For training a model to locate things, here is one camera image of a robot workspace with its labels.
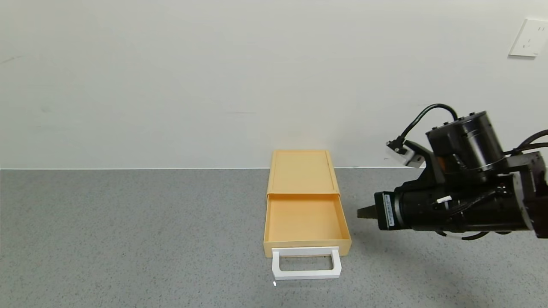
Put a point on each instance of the yellow drawer cabinet casing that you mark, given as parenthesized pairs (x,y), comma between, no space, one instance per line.
(302,171)

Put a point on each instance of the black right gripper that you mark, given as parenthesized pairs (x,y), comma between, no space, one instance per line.
(385,210)

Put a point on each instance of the white wall power outlet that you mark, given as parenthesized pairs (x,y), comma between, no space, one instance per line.
(531,38)

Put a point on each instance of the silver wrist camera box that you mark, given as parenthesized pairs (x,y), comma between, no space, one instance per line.
(412,155)

